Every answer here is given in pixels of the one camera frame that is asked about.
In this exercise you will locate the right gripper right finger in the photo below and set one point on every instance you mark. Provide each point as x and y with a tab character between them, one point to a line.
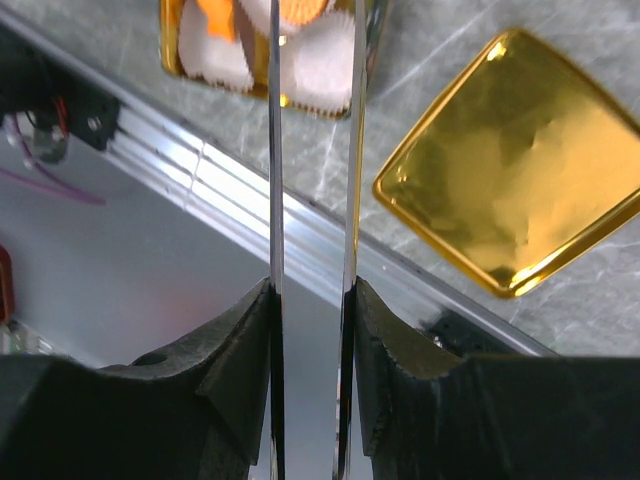
426	413

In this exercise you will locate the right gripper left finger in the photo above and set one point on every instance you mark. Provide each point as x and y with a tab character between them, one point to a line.
276	200

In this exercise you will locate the gold tin lid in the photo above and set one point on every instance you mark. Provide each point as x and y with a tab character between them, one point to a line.
520	165

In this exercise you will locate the orange fish cookie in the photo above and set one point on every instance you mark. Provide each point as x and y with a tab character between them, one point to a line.
219	15

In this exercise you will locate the round biscuit cookie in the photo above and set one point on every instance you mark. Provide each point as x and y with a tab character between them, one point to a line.
299	13

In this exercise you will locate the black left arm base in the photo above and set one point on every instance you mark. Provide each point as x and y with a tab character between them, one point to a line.
51	102

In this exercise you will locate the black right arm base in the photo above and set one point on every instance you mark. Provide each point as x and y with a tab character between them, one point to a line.
459	336

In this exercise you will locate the white paper cup front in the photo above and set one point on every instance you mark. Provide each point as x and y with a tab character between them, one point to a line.
213	59

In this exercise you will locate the white paper cup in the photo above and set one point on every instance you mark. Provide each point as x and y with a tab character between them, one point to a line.
213	59
316	64

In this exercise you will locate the white paper cup right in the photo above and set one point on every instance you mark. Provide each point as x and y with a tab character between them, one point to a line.
316	64

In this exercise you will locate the green christmas cookie tin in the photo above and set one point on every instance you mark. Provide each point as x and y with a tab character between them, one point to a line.
252	20

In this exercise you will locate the aluminium mounting rail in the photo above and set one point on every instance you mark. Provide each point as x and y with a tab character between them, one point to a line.
196	173

